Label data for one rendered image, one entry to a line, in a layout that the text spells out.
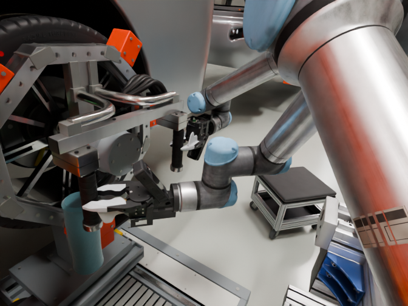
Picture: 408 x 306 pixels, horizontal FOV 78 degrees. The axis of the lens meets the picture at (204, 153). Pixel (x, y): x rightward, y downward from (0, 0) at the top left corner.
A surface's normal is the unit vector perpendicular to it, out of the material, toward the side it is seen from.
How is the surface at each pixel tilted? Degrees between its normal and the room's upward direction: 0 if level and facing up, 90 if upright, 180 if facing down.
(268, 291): 0
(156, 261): 0
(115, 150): 90
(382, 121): 58
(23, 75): 90
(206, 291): 0
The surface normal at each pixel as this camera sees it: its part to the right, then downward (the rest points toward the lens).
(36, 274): 0.10, -0.89
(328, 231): -0.45, 0.36
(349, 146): -0.92, -0.02
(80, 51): 0.86, 0.30
